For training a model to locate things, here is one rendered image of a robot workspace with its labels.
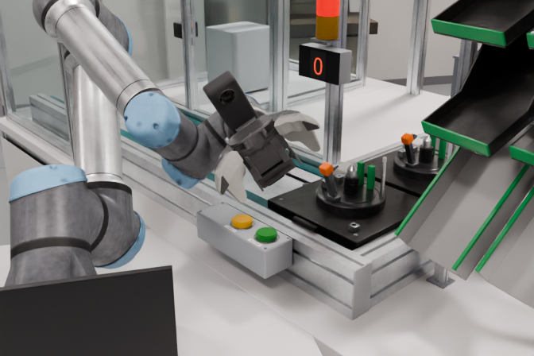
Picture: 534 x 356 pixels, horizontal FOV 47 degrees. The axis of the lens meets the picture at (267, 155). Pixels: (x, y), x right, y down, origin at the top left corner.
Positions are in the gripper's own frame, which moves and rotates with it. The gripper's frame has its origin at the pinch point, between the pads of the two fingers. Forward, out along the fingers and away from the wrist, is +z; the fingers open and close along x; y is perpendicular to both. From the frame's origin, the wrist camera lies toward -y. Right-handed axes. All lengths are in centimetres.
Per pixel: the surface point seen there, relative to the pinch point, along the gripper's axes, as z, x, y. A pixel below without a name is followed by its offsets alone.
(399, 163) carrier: -52, -23, 38
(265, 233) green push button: -29.3, 8.3, 22.6
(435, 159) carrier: -53, -31, 43
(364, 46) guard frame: -160, -55, 42
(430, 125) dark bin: -14.6, -23.7, 16.5
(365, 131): -110, -30, 51
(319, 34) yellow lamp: -58, -24, 4
